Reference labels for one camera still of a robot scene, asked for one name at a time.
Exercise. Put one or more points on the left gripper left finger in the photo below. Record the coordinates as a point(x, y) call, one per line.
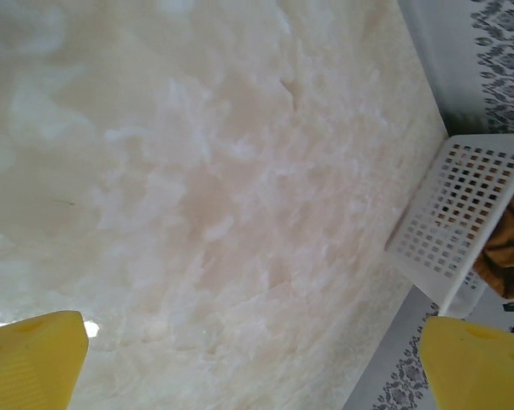
point(30, 367)

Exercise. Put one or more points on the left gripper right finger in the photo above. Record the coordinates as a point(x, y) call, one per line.
point(483, 371)

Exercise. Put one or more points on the brown long pants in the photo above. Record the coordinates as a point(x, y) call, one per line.
point(509, 252)

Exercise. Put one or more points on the white perforated plastic basket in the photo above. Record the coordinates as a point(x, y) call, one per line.
point(419, 252)

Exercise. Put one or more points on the aluminium table end rail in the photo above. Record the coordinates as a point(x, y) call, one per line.
point(428, 64)

